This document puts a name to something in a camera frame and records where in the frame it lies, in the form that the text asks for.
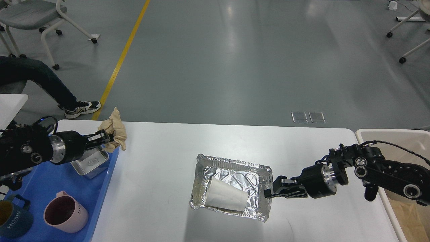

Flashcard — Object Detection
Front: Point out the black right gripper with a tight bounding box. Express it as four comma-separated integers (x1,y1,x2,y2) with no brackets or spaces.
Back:
264,164,337,199

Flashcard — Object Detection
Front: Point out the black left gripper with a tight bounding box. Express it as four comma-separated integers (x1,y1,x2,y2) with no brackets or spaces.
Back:
50,130,114,165

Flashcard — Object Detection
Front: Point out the brown paper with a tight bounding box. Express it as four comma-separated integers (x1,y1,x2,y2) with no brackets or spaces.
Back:
98,107,127,153

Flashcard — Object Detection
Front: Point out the stainless steel rectangular container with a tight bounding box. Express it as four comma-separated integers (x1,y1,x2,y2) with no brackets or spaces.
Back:
71,148,110,179

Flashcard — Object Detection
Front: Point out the aluminium foil tray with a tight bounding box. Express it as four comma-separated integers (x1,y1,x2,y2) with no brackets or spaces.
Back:
189,154,273,222

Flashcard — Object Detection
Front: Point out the cream paper cup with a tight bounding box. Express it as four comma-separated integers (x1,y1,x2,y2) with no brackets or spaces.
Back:
204,178,248,211

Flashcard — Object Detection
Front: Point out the pink mug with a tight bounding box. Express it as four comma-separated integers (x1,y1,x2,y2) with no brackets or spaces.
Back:
43,191,89,233

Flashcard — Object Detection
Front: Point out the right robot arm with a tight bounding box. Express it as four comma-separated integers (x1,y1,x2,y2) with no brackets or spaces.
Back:
264,140,430,206

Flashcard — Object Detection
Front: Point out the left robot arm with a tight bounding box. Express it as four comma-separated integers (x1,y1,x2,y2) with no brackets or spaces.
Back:
0,116,114,191

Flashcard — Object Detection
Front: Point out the left floor socket plate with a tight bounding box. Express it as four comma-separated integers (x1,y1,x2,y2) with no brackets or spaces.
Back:
291,111,309,124

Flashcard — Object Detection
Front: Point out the floor socket plate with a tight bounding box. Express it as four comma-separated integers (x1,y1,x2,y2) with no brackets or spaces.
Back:
309,112,326,123
291,111,309,124

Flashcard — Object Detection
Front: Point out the right floor socket plate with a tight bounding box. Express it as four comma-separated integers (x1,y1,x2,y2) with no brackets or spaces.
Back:
309,112,326,123

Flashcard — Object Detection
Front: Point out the blue plastic tray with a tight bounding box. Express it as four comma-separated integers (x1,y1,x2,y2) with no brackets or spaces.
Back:
1,148,120,242

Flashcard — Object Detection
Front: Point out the white side table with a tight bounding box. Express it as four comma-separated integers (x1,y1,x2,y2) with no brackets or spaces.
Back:
0,94,28,130

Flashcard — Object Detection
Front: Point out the walking person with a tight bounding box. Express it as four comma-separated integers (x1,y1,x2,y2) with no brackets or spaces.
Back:
0,56,101,119

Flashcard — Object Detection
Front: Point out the dark blue mug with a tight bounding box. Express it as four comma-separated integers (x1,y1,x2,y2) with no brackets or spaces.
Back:
0,194,34,238

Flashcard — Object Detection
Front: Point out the beige waste bin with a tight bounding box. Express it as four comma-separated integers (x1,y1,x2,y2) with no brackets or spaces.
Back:
356,129,430,242

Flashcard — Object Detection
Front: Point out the grey office chair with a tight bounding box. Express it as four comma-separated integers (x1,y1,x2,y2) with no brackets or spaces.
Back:
1,0,98,70

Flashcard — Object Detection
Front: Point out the white power adapter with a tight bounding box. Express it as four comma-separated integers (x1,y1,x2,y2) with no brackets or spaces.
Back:
388,1,398,11

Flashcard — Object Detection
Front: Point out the white chair base right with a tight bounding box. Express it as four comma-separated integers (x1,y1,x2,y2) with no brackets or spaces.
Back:
386,0,430,64

